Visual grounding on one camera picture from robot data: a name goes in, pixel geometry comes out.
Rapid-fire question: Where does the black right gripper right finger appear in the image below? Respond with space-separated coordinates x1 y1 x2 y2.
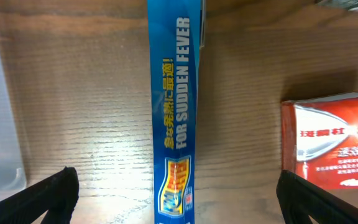
276 170 358 224

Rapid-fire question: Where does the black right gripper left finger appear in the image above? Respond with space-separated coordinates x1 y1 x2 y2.
0 167 79 224

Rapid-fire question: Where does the red medicine box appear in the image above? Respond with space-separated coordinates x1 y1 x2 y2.
281 92 358 190

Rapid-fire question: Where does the blue Kool Fever box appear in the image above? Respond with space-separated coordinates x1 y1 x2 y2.
147 0 205 224

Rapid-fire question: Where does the dark green round-logo box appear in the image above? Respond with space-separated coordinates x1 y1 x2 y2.
315 0 358 12

